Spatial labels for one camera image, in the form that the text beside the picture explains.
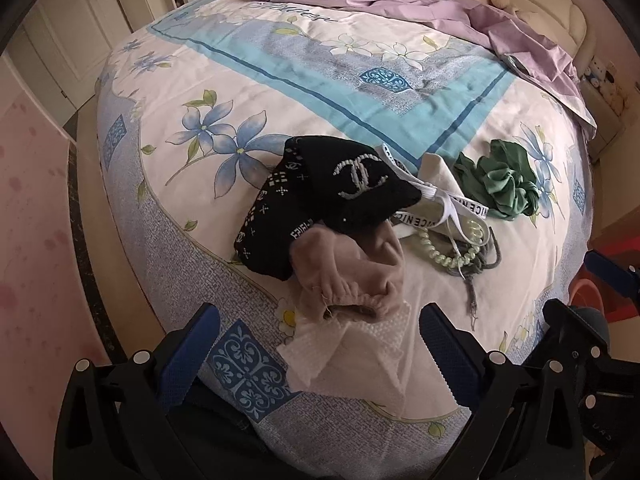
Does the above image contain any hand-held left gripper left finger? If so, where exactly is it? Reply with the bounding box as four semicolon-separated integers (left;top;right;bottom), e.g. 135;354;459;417
52;302;223;480

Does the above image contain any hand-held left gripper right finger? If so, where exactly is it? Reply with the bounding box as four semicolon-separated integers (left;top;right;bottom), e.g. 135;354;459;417
419;302;586;480

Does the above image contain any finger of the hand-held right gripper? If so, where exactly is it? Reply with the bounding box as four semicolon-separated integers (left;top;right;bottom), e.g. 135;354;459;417
542;299;613;376
582;250;640;303

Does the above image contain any white mesh cloth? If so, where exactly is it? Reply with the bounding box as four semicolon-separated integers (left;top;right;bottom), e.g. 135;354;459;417
277;302;426;416

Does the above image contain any green scrunchie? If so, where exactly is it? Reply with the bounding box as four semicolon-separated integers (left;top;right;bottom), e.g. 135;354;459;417
452;139;543;221

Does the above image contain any red plastic stool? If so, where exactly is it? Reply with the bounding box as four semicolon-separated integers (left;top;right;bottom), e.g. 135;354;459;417
570;237;640;323

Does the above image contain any pink knit cloth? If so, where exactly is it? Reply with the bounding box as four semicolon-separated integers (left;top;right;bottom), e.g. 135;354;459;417
291;222;406;323

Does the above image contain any beige cloth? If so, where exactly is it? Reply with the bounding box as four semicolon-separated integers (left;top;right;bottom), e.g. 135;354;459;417
417;152;461;197

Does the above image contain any white blue plush dog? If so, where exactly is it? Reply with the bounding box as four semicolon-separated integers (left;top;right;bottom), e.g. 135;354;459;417
585;57;628;111

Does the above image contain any black knit hat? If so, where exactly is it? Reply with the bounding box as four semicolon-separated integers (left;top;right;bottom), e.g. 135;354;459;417
234;135;423;281

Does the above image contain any cream padded headboard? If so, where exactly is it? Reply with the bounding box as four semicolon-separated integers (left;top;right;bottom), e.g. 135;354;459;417
492;0;596;61

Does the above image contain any floral bed sheet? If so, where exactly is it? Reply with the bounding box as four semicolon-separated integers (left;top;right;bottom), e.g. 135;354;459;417
95;0;601;480

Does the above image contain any purple blanket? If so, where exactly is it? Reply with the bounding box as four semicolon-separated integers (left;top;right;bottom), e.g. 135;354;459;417
249;0;598;128

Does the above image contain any white wardrobe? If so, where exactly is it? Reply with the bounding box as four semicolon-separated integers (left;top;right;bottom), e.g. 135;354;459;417
0;0;181;111

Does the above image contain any grey string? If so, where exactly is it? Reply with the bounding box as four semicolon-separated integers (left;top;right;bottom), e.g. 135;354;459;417
447;227;503;331

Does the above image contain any pale green bead bracelet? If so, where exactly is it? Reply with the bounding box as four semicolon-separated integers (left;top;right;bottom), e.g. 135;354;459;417
412;225;493;271

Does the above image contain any white printed strap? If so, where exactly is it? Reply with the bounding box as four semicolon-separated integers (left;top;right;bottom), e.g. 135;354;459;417
380;142;493;261

